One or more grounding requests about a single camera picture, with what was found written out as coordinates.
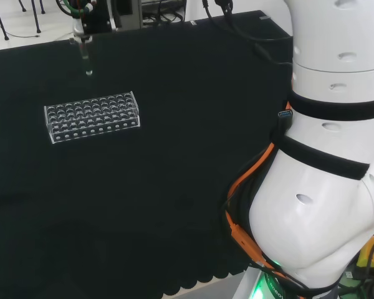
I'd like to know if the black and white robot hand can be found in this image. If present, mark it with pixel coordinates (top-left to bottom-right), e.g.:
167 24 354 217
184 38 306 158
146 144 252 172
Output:
57 0 113 45

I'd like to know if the clear glass test tube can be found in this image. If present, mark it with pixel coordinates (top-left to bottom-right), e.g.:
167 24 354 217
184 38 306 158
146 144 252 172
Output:
79 40 95 77

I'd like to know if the clear acrylic test tube rack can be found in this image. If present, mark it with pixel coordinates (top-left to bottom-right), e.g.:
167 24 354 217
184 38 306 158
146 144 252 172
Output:
44 90 142 145

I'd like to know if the black bench cloth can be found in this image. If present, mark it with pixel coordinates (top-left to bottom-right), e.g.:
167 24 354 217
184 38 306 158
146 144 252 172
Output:
0 9 294 299

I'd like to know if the yellow stop button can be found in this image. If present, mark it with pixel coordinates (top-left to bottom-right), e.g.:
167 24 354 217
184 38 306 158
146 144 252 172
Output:
356 232 374 283

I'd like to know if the black cable with blue plug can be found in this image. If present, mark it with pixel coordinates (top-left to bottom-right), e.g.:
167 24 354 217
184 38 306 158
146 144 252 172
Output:
269 108 295 143

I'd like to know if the orange cable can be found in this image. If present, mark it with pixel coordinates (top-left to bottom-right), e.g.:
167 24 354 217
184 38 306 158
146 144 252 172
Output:
224 102 303 289

